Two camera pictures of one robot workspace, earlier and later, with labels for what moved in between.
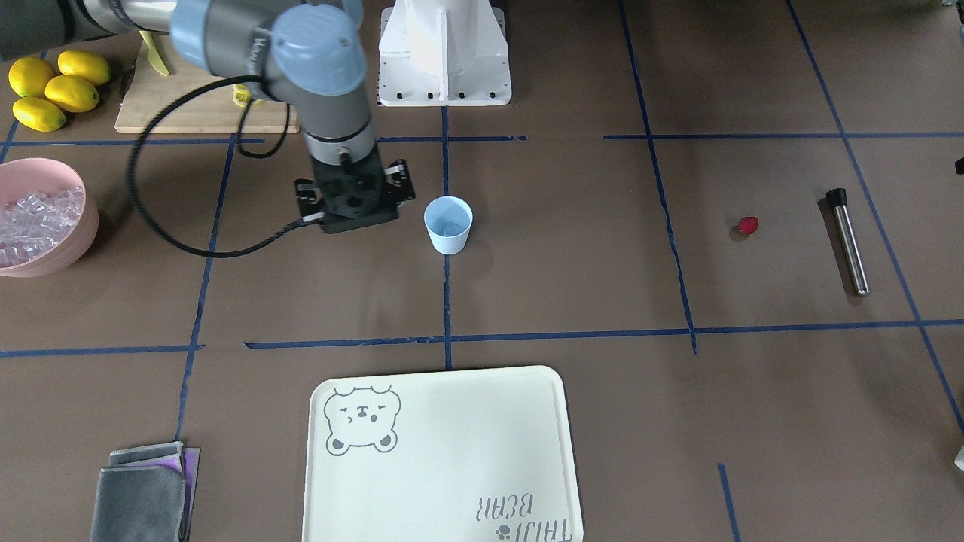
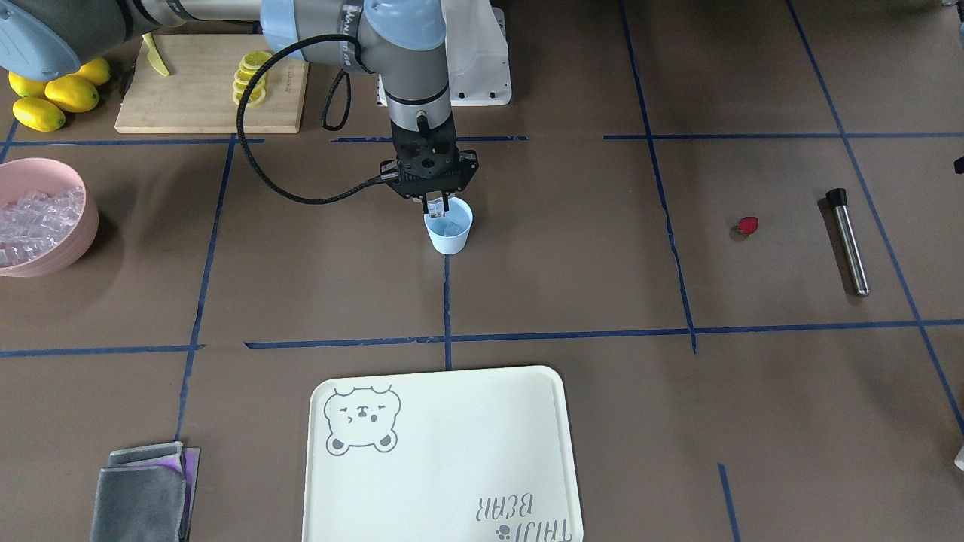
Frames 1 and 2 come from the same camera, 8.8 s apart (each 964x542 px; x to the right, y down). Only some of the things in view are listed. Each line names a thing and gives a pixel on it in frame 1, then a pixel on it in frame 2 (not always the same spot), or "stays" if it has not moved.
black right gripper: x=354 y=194 -> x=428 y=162
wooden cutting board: x=148 y=95 stays
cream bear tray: x=484 y=455 stays
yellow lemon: x=29 y=75 stays
